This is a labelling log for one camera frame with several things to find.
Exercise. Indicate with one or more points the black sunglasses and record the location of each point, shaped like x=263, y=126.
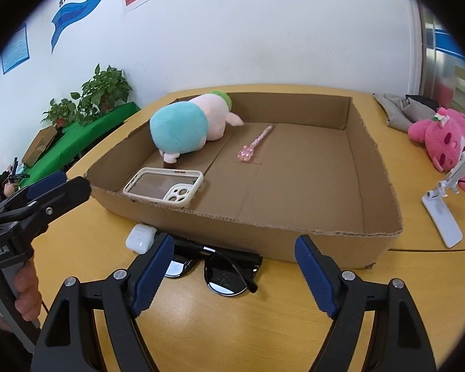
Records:
x=224, y=279

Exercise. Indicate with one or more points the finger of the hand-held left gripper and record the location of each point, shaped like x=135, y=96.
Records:
x=58, y=201
x=46, y=186

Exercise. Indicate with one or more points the blue framed wall poster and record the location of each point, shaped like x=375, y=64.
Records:
x=15, y=50

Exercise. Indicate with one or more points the green tablecloth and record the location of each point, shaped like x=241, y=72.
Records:
x=89, y=131

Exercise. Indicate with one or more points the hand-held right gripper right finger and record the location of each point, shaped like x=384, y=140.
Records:
x=316, y=275

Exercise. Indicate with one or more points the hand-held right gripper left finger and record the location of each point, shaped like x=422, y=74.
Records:
x=153, y=275

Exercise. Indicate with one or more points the grey metal door frame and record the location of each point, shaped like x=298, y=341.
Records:
x=430, y=66

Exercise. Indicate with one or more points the person's left hand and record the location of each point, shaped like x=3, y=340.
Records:
x=29, y=290

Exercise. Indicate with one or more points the small brown cardboard box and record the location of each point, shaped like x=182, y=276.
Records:
x=38, y=145

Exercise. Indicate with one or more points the blue door banner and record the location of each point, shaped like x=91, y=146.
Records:
x=447, y=44

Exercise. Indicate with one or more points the white phone stand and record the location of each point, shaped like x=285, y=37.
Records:
x=443, y=221

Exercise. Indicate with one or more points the grey cloth bag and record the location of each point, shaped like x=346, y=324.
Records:
x=399, y=112

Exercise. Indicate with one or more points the large potted plant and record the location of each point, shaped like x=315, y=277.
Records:
x=100, y=89

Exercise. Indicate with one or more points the clear white phone case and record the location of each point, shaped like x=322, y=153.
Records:
x=176, y=197

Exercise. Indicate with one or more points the blue wave wall banner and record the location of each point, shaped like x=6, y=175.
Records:
x=68, y=15

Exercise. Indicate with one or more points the white earbuds case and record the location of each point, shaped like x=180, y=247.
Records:
x=139, y=238

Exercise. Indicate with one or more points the small potted plant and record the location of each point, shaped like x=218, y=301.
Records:
x=60, y=112

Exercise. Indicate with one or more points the shallow cardboard box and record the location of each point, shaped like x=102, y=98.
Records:
x=294, y=170

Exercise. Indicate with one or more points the pink glitter pen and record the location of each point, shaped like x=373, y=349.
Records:
x=255, y=143

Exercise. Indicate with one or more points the teal and pink plush toy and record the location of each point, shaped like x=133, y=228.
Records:
x=182, y=124

